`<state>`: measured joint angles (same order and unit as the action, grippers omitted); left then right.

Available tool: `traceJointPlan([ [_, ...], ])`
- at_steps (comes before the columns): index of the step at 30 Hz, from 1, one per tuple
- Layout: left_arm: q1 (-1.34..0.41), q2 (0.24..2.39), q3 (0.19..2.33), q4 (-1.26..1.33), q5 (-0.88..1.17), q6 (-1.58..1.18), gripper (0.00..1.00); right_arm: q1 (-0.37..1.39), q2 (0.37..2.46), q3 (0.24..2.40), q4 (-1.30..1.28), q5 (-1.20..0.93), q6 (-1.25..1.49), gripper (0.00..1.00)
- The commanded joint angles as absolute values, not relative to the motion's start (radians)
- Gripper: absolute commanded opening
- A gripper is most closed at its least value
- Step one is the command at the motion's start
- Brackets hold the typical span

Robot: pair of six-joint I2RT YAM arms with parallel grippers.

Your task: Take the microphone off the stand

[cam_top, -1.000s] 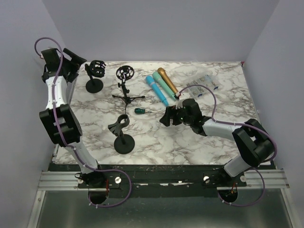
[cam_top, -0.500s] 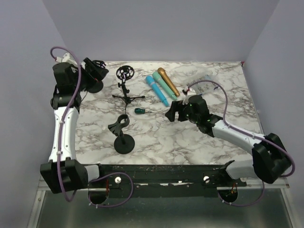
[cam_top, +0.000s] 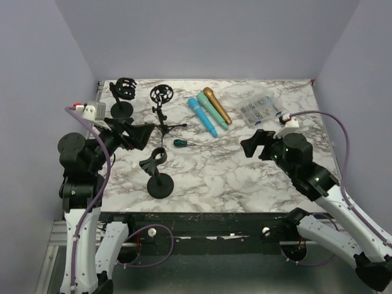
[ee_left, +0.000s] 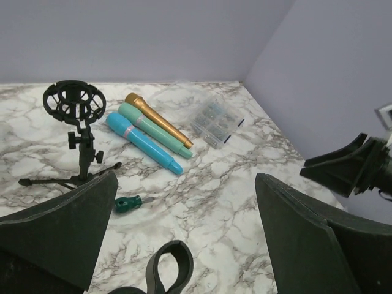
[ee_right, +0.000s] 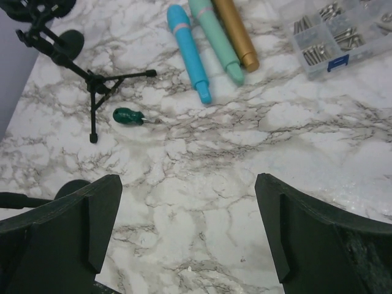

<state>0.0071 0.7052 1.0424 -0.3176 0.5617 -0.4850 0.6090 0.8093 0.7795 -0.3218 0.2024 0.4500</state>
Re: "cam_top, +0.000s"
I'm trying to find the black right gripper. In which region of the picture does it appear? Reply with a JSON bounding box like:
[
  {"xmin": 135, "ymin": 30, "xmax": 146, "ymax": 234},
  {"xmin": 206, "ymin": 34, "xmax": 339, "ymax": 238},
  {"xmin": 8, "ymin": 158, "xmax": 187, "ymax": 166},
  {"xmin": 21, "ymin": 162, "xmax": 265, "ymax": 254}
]
[{"xmin": 241, "ymin": 127, "xmax": 296, "ymax": 178}]

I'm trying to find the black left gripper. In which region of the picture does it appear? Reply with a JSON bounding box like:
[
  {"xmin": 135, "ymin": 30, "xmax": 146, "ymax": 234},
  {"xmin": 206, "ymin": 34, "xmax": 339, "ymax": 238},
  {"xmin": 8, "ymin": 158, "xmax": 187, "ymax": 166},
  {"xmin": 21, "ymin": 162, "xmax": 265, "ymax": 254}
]
[{"xmin": 89, "ymin": 116, "xmax": 155, "ymax": 172}]

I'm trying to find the black tripod microphone stand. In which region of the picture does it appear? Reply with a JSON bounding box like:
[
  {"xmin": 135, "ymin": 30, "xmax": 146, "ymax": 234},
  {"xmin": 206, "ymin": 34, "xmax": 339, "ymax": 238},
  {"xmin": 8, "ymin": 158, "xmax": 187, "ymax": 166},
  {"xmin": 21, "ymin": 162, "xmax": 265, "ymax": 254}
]
[{"xmin": 149, "ymin": 84, "xmax": 187, "ymax": 146}]

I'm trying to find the black round base stand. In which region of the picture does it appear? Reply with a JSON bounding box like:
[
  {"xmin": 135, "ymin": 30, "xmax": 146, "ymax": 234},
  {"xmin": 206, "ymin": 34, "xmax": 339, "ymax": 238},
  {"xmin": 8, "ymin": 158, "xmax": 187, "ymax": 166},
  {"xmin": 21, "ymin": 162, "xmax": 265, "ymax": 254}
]
[{"xmin": 109, "ymin": 77, "xmax": 137, "ymax": 118}]

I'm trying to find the black clip microphone stand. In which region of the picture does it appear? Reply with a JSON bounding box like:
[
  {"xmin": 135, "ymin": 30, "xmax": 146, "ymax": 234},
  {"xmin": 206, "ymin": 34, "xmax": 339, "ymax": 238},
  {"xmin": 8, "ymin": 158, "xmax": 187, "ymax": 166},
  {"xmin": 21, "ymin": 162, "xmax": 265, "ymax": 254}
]
[{"xmin": 139, "ymin": 147, "xmax": 174, "ymax": 199}]

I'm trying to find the blue microphone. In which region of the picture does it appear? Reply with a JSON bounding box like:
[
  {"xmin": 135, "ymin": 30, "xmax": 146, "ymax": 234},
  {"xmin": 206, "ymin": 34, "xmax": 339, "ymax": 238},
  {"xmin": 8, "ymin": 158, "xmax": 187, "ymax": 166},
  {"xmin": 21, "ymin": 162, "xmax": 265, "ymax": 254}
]
[{"xmin": 187, "ymin": 97, "xmax": 217, "ymax": 138}]

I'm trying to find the mint green microphone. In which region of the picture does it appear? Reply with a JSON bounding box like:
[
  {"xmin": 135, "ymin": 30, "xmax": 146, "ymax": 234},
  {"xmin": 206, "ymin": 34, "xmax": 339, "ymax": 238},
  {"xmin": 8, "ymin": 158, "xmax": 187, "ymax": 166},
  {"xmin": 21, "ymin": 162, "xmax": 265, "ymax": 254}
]
[{"xmin": 196, "ymin": 92, "xmax": 228, "ymax": 130}]

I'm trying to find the gold microphone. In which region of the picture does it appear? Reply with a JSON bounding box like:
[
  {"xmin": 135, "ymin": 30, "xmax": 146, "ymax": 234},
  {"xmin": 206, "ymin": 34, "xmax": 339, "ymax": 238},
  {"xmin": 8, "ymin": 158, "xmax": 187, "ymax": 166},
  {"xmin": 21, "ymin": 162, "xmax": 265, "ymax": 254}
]
[{"xmin": 203, "ymin": 87, "xmax": 232, "ymax": 126}]

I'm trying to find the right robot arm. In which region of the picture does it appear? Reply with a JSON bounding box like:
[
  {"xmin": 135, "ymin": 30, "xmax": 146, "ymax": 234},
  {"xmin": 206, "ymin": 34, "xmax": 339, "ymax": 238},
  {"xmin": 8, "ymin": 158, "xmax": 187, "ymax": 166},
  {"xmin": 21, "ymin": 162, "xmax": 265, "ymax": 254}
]
[{"xmin": 241, "ymin": 129, "xmax": 391, "ymax": 292}]

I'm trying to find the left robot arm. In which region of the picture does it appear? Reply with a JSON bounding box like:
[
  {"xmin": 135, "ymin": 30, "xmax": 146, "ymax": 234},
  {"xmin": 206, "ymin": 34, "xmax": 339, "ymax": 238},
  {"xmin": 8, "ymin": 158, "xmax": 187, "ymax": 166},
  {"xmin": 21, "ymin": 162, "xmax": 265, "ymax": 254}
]
[{"xmin": 58, "ymin": 118, "xmax": 155, "ymax": 293}]

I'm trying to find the clear plastic screw box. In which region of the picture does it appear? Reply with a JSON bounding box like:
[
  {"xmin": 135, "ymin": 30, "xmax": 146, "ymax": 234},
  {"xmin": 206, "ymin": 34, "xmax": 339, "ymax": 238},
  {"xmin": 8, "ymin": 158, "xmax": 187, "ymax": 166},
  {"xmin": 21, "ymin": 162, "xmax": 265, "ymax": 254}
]
[{"xmin": 238, "ymin": 94, "xmax": 284, "ymax": 128}]

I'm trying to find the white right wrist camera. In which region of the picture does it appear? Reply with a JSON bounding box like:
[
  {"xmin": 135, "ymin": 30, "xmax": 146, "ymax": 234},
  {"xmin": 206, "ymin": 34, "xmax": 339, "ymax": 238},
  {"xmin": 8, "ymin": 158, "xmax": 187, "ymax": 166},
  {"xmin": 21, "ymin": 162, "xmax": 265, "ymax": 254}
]
[{"xmin": 273, "ymin": 113, "xmax": 300, "ymax": 138}]

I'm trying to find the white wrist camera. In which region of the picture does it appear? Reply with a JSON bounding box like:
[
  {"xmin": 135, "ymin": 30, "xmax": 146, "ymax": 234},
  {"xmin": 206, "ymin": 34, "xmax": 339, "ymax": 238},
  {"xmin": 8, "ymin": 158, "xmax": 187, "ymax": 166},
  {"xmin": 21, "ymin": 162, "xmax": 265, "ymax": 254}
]
[
  {"xmin": 73, "ymin": 101, "xmax": 110, "ymax": 129},
  {"xmin": 273, "ymin": 113, "xmax": 300, "ymax": 138}
]

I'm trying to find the green handled screwdriver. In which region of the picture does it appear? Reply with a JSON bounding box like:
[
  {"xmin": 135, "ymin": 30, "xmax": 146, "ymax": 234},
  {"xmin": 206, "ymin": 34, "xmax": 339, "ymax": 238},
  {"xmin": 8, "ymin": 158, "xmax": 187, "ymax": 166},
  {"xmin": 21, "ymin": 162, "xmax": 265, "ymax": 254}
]
[{"xmin": 173, "ymin": 139, "xmax": 190, "ymax": 148}]

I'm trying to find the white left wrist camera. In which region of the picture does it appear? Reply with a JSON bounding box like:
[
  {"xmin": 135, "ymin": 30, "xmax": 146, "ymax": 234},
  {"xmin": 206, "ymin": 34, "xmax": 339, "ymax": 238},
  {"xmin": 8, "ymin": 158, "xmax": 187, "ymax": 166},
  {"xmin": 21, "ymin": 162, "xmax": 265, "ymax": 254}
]
[{"xmin": 73, "ymin": 101, "xmax": 110, "ymax": 129}]

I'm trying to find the black front table rail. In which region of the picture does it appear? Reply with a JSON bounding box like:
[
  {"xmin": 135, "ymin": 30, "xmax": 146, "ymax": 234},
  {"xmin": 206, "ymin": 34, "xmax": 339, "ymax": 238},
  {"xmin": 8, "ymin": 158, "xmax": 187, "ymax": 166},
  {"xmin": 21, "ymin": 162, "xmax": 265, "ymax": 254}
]
[{"xmin": 99, "ymin": 212, "xmax": 300, "ymax": 257}]

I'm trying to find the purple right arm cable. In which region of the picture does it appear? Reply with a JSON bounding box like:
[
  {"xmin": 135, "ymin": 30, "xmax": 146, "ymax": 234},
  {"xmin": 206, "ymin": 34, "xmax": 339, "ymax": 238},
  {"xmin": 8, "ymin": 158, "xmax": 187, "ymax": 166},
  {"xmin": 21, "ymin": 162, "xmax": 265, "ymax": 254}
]
[{"xmin": 283, "ymin": 110, "xmax": 392, "ymax": 267}]

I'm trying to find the aluminium table frame rail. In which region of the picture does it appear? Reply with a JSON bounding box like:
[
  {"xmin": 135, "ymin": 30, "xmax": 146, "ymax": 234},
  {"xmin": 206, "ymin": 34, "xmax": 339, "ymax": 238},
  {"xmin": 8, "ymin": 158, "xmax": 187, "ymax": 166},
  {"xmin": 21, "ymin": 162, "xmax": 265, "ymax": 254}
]
[{"xmin": 34, "ymin": 220, "xmax": 67, "ymax": 293}]

